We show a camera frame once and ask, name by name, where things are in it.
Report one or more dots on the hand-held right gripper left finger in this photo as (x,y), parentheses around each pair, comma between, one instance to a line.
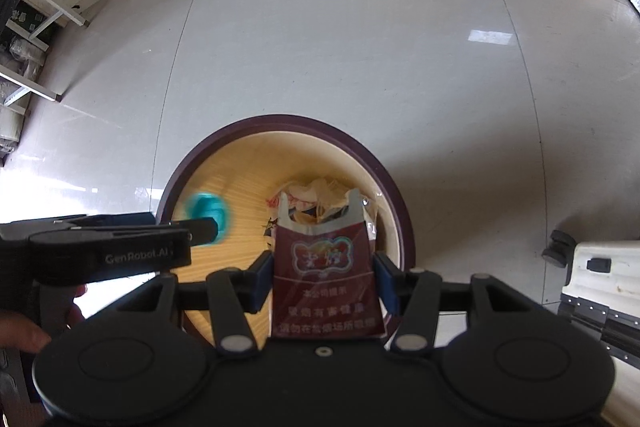
(262,279)

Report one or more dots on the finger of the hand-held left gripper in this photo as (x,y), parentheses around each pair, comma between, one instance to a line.
(125,218)
(202,229)

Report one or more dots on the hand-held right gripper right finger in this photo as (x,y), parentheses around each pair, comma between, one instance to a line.
(385,279)

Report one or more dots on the teal plastic lid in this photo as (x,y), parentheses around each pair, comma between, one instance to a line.
(207,217)

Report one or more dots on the yellow bin with dark rim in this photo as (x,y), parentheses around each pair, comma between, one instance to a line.
(240,187)

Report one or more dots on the red cigarette pack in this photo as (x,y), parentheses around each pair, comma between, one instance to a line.
(325,287)

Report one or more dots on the person's left hand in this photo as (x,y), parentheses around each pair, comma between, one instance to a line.
(20,332)

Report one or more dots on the white metal stand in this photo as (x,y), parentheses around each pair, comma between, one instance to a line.
(35,57)

